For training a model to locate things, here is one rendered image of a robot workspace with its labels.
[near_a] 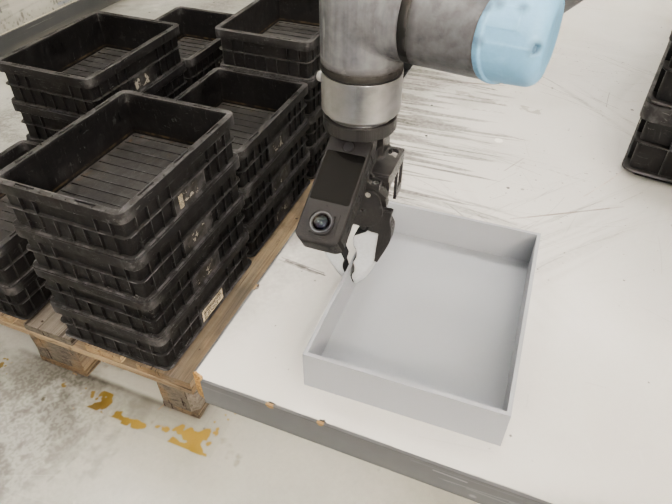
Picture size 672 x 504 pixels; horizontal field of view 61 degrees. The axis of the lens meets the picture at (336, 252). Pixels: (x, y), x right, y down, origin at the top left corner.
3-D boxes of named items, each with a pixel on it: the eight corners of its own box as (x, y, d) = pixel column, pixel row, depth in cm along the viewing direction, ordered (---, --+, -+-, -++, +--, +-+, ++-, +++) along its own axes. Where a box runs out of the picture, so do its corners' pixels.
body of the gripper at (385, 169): (403, 193, 65) (412, 95, 57) (381, 239, 59) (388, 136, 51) (340, 180, 67) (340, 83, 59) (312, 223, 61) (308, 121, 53)
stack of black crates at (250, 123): (254, 262, 155) (240, 154, 133) (160, 236, 164) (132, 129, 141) (313, 183, 183) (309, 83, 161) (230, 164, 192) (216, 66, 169)
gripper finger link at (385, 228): (392, 257, 64) (397, 192, 58) (389, 266, 63) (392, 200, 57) (352, 248, 65) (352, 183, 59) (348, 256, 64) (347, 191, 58)
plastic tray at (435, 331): (500, 446, 54) (511, 416, 51) (304, 384, 59) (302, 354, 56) (531, 263, 73) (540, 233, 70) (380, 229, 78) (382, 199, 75)
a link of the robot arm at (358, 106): (390, 92, 48) (301, 77, 51) (387, 140, 51) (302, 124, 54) (413, 57, 54) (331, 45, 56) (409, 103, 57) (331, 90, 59)
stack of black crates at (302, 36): (314, 183, 183) (309, 43, 153) (231, 164, 192) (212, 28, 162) (357, 125, 211) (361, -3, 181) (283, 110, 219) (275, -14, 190)
